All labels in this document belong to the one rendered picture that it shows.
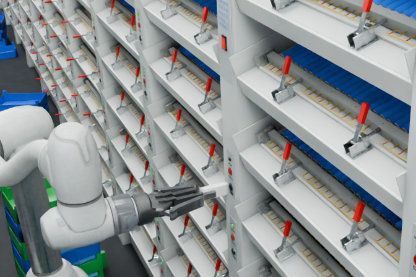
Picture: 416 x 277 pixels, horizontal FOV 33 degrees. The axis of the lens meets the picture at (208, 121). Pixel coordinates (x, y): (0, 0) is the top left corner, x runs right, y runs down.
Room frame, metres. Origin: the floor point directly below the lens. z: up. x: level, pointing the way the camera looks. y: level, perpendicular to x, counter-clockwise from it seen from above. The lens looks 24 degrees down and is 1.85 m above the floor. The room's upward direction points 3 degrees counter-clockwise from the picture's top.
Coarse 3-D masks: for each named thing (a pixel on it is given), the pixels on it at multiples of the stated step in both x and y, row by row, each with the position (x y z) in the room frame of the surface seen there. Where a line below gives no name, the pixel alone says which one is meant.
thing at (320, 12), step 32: (256, 0) 1.37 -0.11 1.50; (288, 0) 1.29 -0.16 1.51; (320, 0) 1.26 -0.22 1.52; (352, 0) 1.16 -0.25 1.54; (384, 0) 1.13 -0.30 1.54; (288, 32) 1.24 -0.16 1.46; (320, 32) 1.14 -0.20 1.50; (352, 32) 1.05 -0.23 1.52; (384, 32) 1.06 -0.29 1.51; (352, 64) 1.04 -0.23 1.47; (384, 64) 0.96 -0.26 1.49
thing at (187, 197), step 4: (196, 192) 1.46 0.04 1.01; (200, 192) 1.45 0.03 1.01; (184, 196) 1.44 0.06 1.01; (188, 196) 1.44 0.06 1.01; (192, 196) 1.44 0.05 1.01; (196, 196) 1.45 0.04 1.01; (160, 200) 1.42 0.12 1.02; (164, 200) 1.42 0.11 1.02; (168, 200) 1.42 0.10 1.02; (172, 200) 1.42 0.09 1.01; (176, 200) 1.43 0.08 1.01; (180, 200) 1.43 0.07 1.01; (184, 200) 1.43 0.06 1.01; (176, 204) 1.43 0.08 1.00
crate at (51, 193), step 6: (48, 186) 2.48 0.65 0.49; (6, 192) 2.38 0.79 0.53; (48, 192) 2.44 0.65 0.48; (54, 192) 2.44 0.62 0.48; (6, 198) 2.32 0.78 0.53; (12, 198) 2.40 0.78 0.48; (54, 198) 2.39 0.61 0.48; (6, 204) 2.34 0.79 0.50; (12, 204) 2.36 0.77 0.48; (54, 204) 2.29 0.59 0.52; (12, 210) 2.26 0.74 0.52; (12, 216) 2.28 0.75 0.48; (18, 222) 2.22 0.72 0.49
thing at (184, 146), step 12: (168, 96) 2.13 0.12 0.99; (156, 108) 2.11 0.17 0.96; (168, 108) 2.11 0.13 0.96; (156, 120) 2.09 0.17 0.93; (168, 120) 2.06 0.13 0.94; (180, 120) 2.04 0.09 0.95; (168, 132) 1.99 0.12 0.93; (192, 132) 1.94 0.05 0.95; (180, 144) 1.90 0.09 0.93; (192, 144) 1.87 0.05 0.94; (204, 144) 1.85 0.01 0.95; (192, 156) 1.81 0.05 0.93; (204, 156) 1.79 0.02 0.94; (216, 156) 1.77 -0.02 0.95; (192, 168) 1.80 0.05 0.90; (204, 180) 1.68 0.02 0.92; (216, 180) 1.66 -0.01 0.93
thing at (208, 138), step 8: (176, 104) 2.10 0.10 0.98; (184, 112) 2.03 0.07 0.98; (192, 120) 1.97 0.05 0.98; (200, 128) 1.90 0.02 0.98; (208, 136) 1.85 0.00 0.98; (208, 144) 1.84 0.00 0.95; (216, 144) 1.79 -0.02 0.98; (208, 152) 1.79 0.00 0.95; (216, 152) 1.78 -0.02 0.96; (216, 160) 1.73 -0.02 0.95
